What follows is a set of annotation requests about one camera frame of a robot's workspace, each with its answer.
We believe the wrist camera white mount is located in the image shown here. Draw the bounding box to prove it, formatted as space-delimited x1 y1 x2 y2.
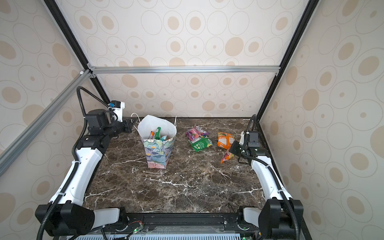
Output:
239 131 245 146
109 100 125 122

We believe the black corner frame post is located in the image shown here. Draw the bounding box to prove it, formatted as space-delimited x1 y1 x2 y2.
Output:
256 0 319 123
44 0 111 104

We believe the silver aluminium rail left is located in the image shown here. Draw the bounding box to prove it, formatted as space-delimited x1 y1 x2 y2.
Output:
1 70 91 175

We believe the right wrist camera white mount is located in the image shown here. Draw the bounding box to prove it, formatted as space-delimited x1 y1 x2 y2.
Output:
239 131 245 146

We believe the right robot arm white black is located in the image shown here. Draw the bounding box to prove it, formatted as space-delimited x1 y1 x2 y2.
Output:
230 131 304 240

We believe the black corner frame post left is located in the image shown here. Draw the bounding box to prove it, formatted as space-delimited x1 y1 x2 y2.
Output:
44 0 111 104

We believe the silver aluminium rail back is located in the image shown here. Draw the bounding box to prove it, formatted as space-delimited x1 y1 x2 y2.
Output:
91 66 280 74

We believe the green Fox's candy bag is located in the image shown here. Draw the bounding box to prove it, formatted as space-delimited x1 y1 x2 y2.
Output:
154 127 161 140

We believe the purple pink snack bag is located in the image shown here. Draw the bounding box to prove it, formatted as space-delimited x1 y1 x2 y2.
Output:
186 126 209 143

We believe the black corner frame post right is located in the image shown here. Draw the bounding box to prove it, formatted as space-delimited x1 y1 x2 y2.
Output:
256 0 319 123

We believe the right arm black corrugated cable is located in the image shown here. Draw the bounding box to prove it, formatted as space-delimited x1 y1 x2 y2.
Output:
238 114 301 240

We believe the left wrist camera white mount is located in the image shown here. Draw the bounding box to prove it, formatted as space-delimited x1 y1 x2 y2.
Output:
109 100 125 122

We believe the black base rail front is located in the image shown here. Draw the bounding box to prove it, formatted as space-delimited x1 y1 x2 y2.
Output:
53 211 313 240

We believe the orange snack bag at back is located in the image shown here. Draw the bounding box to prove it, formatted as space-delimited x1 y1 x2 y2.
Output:
218 132 235 150

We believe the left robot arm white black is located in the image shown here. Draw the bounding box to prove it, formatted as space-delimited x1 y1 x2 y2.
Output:
35 107 132 240

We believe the green spring tea snack bag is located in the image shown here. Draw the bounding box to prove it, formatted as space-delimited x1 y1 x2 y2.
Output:
191 136 213 152

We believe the silver aluminium rail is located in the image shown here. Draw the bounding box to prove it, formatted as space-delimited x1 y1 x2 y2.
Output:
91 66 280 74
1 70 91 175

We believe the floral paper bag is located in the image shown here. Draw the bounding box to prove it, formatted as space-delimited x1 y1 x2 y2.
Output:
135 115 177 169

